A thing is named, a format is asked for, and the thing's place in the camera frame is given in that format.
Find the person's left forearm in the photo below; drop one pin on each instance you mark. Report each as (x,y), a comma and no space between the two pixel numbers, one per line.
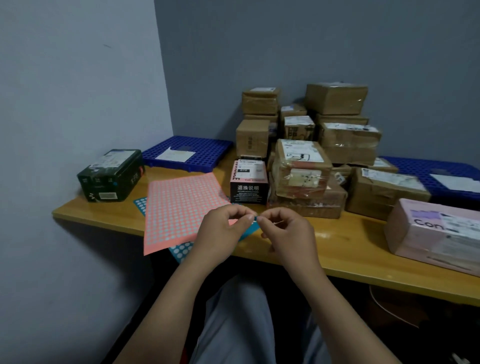
(165,318)

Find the person's right forearm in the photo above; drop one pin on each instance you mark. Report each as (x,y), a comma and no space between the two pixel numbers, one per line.
(345,322)

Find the black and pink box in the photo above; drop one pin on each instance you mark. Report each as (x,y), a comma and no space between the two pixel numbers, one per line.
(249,191)

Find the dark green box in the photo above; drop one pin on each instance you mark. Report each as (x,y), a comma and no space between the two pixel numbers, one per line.
(108,180)

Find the taped box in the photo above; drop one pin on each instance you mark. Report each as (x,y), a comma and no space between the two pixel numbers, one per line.
(285,180)

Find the person's right hand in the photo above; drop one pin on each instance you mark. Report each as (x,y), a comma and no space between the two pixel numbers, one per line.
(296,243)

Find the blue plastic grid pallet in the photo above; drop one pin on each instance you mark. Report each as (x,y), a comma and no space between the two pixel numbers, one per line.
(210,150)
(420,168)

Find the teal sticker sheet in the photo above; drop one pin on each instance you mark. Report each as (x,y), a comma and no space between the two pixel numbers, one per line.
(182,251)

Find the white paper note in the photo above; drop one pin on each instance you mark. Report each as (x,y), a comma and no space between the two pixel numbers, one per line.
(174,155)
(457,183)

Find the pile of brown parcels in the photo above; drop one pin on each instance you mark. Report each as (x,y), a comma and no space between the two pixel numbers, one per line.
(337,99)

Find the person's left hand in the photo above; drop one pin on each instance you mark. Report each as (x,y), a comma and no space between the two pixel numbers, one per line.
(221,240)

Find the large pink box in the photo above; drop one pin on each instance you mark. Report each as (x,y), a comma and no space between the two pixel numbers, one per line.
(423,243)

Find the person's grey trousers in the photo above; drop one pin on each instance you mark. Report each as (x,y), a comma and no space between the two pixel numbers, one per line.
(240,326)

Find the pink dot sticker sheet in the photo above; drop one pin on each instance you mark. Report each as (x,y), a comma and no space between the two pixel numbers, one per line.
(176,213)

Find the small brown printed box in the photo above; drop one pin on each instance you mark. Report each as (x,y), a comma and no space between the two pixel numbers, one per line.
(300,131)

